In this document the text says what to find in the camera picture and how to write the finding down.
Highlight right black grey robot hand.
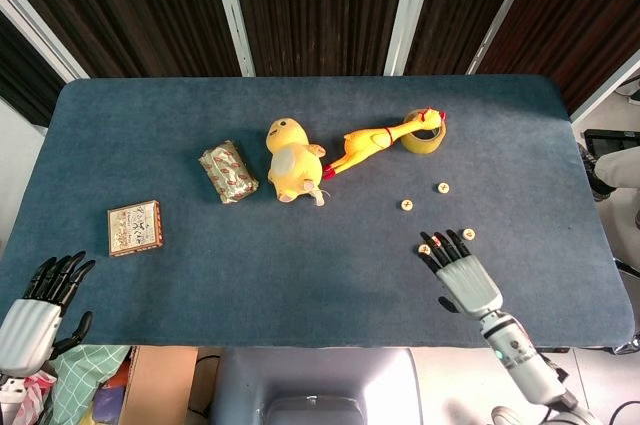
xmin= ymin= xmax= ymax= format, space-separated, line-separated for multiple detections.
xmin=418 ymin=228 xmax=504 ymax=319

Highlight left black grey robot hand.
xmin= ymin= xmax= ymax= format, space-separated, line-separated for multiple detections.
xmin=0 ymin=250 xmax=97 ymax=377

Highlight green grid pattern cloth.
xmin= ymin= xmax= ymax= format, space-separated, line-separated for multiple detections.
xmin=49 ymin=343 xmax=132 ymax=425

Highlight pink plastic bag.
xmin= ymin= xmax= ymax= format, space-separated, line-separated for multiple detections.
xmin=8 ymin=372 xmax=57 ymax=425

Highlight purple package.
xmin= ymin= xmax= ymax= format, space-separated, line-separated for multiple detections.
xmin=93 ymin=384 xmax=126 ymax=419

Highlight brown printed card box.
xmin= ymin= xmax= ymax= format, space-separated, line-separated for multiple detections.
xmin=106 ymin=199 xmax=165 ymax=259

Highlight brown cardboard box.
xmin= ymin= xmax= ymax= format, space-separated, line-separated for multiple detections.
xmin=118 ymin=344 xmax=200 ymax=425

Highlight yellow tape roll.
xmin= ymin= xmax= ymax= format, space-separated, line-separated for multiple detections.
xmin=402 ymin=109 xmax=448 ymax=156

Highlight black shoe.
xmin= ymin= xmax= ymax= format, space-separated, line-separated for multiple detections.
xmin=578 ymin=142 xmax=615 ymax=202

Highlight blue table cloth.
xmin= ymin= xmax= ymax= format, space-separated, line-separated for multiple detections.
xmin=0 ymin=75 xmax=635 ymax=349

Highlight grey robot torso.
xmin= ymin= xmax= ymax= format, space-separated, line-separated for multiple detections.
xmin=209 ymin=346 xmax=422 ymax=425

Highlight yellow rubber chicken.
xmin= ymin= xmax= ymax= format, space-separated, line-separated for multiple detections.
xmin=322 ymin=107 xmax=448 ymax=181

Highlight person leg white trousers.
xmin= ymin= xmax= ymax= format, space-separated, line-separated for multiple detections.
xmin=597 ymin=147 xmax=640 ymax=191

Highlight black monitor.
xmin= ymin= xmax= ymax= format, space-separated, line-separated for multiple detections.
xmin=583 ymin=128 xmax=640 ymax=151

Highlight yellow plush toy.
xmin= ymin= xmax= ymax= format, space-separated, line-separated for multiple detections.
xmin=264 ymin=117 xmax=329 ymax=207

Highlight foil wrapped snack packet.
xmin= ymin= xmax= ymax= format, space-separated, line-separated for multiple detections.
xmin=198 ymin=139 xmax=260 ymax=205

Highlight metal table bracket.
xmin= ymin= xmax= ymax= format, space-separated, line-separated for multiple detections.
xmin=613 ymin=332 xmax=640 ymax=355

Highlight white metal partition post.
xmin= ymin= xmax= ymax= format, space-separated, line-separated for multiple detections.
xmin=207 ymin=0 xmax=256 ymax=78
xmin=0 ymin=0 xmax=92 ymax=84
xmin=467 ymin=0 xmax=545 ymax=76
xmin=384 ymin=0 xmax=440 ymax=78
xmin=569 ymin=67 xmax=640 ymax=124

